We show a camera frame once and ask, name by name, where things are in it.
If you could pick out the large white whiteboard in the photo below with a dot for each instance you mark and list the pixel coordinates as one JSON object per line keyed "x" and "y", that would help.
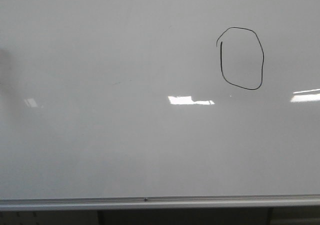
{"x": 159, "y": 98}

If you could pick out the aluminium whiteboard frame rail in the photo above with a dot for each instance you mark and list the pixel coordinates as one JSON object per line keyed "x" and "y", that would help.
{"x": 158, "y": 202}

